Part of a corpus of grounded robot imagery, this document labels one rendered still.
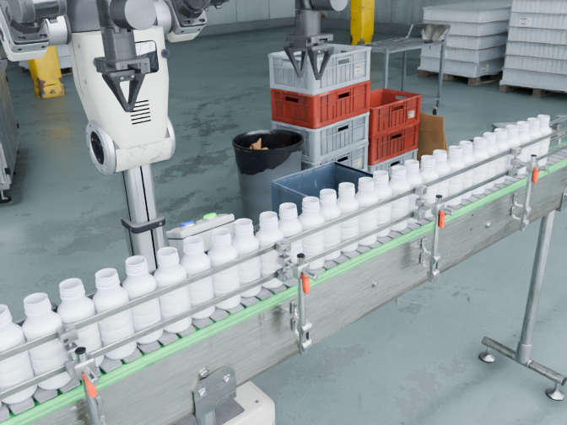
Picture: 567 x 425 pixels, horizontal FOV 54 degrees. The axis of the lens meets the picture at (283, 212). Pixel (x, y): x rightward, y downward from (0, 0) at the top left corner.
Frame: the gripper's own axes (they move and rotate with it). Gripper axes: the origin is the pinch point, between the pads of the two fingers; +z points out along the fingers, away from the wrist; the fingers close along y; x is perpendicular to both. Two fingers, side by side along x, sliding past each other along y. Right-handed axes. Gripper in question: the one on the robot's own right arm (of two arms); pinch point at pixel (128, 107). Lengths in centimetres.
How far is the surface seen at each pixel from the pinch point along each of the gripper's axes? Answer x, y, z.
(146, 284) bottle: -8.5, 16.1, 28.2
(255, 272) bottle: 15.1, 16.6, 34.7
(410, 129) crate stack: 306, -173, 96
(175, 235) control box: 7.1, -1.9, 30.0
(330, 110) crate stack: 206, -161, 61
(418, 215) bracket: 65, 19, 36
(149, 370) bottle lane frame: -11.6, 19.2, 43.8
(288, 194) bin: 68, -36, 47
